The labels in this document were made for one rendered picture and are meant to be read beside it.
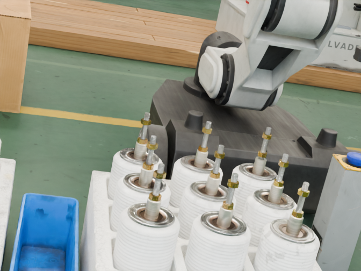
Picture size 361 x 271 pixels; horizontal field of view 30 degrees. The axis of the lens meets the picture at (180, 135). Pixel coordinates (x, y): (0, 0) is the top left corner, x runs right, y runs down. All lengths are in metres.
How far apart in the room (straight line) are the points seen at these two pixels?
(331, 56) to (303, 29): 1.79
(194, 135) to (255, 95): 0.28
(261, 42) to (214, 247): 0.67
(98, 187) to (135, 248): 0.28
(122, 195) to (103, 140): 0.89
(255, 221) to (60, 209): 0.41
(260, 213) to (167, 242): 0.22
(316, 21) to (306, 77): 1.70
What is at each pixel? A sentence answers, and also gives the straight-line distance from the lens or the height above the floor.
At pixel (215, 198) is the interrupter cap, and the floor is 0.25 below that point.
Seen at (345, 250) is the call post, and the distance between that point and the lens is 1.38.
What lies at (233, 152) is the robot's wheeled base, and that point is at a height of 0.18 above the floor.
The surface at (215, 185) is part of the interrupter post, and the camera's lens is 1.18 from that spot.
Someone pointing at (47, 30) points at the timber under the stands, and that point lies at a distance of 2.98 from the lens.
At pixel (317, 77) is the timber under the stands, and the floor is 0.04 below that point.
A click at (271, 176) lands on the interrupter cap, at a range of 1.32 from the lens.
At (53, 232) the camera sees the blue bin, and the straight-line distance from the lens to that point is 1.41.
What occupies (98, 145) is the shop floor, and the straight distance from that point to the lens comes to 1.98.
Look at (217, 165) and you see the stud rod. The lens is 1.17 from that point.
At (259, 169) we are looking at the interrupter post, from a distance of 1.32.
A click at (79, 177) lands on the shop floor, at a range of 1.76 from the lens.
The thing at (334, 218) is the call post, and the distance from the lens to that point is 1.33.
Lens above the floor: 0.73
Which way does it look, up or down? 19 degrees down
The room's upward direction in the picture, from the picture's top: 12 degrees clockwise
